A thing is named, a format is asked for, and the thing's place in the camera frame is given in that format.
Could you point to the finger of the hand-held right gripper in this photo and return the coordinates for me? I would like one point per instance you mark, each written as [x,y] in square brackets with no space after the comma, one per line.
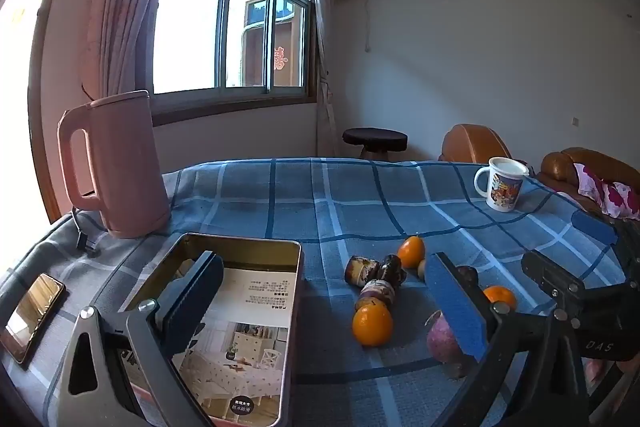
[595,227]
[550,279]

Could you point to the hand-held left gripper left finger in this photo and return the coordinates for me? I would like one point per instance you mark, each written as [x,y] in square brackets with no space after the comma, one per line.
[192,302]

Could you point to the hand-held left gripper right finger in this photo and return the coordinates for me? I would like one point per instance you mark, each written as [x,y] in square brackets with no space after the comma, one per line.
[455,307]

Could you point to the dark purple passion fruit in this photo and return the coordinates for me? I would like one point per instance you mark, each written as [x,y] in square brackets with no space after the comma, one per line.
[469,278]

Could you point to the small orange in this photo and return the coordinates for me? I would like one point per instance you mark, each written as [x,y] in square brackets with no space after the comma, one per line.
[500,296]

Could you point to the brown kiwi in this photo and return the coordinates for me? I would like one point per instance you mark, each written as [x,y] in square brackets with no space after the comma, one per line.
[422,268]

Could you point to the pointed orange with stem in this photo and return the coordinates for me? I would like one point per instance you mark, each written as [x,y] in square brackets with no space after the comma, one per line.
[411,252]

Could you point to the pink metal tin box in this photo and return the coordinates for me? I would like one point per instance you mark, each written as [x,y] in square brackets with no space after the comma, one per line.
[240,247]

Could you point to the large round orange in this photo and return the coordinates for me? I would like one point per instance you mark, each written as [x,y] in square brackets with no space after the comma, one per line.
[372,324]

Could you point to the person's right hand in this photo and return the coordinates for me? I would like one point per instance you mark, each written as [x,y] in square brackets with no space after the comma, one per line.
[597,369]

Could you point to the pink floral cloth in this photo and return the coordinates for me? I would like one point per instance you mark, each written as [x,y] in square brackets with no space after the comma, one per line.
[610,194]

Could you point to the printed paper sheet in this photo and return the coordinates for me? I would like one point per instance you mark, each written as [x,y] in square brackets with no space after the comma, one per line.
[250,332]

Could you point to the brown leather sofa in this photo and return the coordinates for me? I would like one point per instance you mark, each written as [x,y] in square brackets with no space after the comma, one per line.
[555,167]

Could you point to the white cartoon print mug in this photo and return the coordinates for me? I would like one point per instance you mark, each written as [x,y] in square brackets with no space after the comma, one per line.
[502,192]

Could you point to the pink electric kettle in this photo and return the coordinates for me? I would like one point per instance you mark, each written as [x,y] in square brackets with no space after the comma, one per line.
[125,167]

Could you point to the black smartphone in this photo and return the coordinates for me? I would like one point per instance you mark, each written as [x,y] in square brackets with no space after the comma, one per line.
[32,314]

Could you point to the blue plaid tablecloth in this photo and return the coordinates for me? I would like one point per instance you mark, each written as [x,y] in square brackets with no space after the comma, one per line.
[325,207]

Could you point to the dark round stool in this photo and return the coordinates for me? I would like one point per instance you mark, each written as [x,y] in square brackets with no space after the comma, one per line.
[375,138]

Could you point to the red paper window decoration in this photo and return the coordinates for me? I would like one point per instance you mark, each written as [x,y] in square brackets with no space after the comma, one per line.
[281,58]

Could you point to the sliding glass window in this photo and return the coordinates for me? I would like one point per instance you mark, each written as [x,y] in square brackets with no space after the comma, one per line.
[190,32]

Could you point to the white air conditioner pipe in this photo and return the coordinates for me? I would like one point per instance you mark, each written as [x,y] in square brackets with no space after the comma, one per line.
[369,27]

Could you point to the wooden framed glass door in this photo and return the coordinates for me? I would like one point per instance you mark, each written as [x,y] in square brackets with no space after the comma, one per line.
[30,57]

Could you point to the narrow pink curtain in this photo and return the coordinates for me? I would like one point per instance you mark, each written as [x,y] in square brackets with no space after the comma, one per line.
[322,32]

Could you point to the wide pink curtain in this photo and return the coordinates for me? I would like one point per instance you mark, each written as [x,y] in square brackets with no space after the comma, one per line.
[125,7]

